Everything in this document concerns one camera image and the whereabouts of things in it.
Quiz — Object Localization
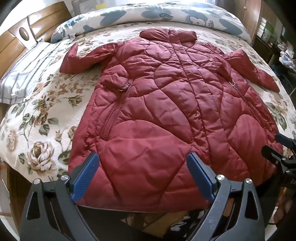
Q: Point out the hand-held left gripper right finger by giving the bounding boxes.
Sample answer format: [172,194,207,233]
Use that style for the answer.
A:
[186,152,265,241]

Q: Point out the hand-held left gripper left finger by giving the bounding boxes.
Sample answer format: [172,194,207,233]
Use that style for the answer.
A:
[20,152,100,241]

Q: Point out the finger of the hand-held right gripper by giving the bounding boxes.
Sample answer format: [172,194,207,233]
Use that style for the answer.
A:
[275,133,296,151]
[261,145,290,168]

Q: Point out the red quilted jacket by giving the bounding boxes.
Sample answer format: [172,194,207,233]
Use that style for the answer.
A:
[60,29,286,212]

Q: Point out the pile of pale clothes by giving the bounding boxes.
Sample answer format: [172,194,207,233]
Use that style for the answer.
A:
[279,44,296,68]

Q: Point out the floral blanket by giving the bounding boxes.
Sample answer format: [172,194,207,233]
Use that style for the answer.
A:
[0,21,296,188]

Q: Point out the row of green white boxes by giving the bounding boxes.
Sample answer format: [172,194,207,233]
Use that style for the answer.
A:
[260,18,279,39]

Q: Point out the grey striped pillow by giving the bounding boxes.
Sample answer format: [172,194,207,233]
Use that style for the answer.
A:
[0,42,70,105]

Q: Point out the wooden wardrobe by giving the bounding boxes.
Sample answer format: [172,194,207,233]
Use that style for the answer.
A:
[236,0,262,44]

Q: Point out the white cushion with brown oval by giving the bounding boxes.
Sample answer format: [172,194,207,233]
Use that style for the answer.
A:
[18,15,39,50]

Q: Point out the wooden headboard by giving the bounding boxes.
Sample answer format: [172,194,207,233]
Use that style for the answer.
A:
[0,1,72,77]

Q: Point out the white duvet with blue hearts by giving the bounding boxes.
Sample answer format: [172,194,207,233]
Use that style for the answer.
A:
[50,0,252,44]

